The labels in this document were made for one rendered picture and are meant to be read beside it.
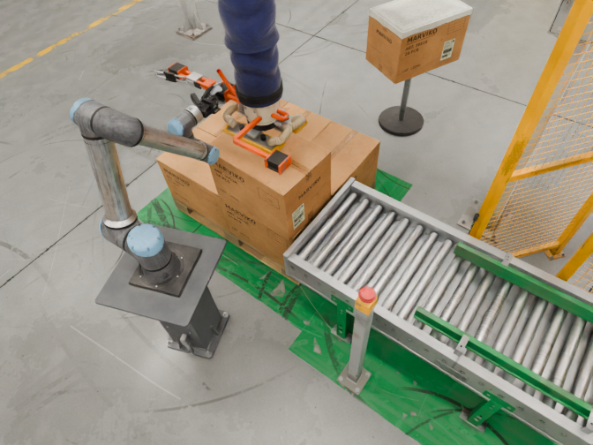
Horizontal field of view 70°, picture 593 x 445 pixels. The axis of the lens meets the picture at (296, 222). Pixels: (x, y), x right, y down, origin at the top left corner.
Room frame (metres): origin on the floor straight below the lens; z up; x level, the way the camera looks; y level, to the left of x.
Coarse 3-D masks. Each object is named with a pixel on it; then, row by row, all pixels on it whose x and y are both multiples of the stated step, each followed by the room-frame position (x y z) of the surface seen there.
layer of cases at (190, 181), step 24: (216, 120) 2.56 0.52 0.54; (312, 120) 2.45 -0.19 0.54; (336, 144) 2.18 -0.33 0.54; (360, 144) 2.16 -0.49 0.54; (168, 168) 2.13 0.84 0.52; (192, 168) 2.08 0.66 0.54; (336, 168) 1.96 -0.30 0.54; (360, 168) 1.98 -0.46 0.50; (192, 192) 2.01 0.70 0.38; (216, 192) 1.84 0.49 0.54; (336, 192) 1.76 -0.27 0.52; (216, 216) 1.88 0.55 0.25; (240, 216) 1.71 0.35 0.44; (264, 240) 1.59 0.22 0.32; (288, 240) 1.45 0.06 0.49
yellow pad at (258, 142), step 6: (228, 126) 1.76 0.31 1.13; (240, 126) 1.71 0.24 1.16; (228, 132) 1.71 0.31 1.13; (234, 132) 1.70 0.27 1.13; (264, 132) 1.68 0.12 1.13; (246, 138) 1.65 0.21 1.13; (252, 138) 1.64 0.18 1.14; (258, 138) 1.64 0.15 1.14; (264, 138) 1.61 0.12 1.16; (252, 144) 1.61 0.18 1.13; (258, 144) 1.60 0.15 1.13; (264, 144) 1.59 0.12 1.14; (282, 144) 1.58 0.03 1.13; (264, 150) 1.56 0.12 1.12; (270, 150) 1.55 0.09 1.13
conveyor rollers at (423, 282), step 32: (352, 192) 1.73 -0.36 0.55; (352, 224) 1.50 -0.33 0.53; (384, 224) 1.46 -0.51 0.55; (320, 256) 1.28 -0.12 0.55; (384, 256) 1.25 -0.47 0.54; (416, 256) 1.23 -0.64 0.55; (352, 288) 1.07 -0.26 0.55; (416, 288) 1.03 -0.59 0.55; (480, 288) 1.00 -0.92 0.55; (416, 320) 0.86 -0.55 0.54; (448, 320) 0.85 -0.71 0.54; (512, 320) 0.81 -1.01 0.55; (576, 320) 0.78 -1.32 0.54; (544, 352) 0.64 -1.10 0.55; (512, 384) 0.51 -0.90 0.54; (576, 384) 0.49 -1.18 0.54; (576, 416) 0.36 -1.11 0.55
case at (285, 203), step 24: (240, 120) 2.03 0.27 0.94; (216, 144) 1.84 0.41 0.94; (288, 144) 1.79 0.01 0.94; (312, 144) 1.77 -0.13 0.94; (216, 168) 1.78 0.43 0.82; (240, 168) 1.63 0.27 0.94; (264, 168) 1.62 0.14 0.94; (288, 168) 1.60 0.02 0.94; (312, 168) 1.58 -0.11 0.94; (240, 192) 1.66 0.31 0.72; (264, 192) 1.51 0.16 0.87; (288, 192) 1.43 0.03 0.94; (312, 192) 1.57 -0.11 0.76; (264, 216) 1.53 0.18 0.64; (288, 216) 1.42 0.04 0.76; (312, 216) 1.57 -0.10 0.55
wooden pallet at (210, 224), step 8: (176, 200) 2.18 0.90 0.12; (184, 208) 2.13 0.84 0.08; (192, 216) 2.09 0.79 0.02; (200, 216) 2.08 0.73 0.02; (208, 224) 2.00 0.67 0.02; (216, 224) 1.90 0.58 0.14; (216, 232) 1.92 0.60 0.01; (224, 232) 1.86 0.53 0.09; (232, 240) 1.81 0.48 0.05; (240, 240) 1.78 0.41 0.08; (248, 248) 1.75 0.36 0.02; (256, 248) 1.65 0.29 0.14; (256, 256) 1.67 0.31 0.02; (264, 256) 1.66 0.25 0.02; (272, 264) 1.59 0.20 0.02; (280, 264) 1.51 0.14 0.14; (280, 272) 1.52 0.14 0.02
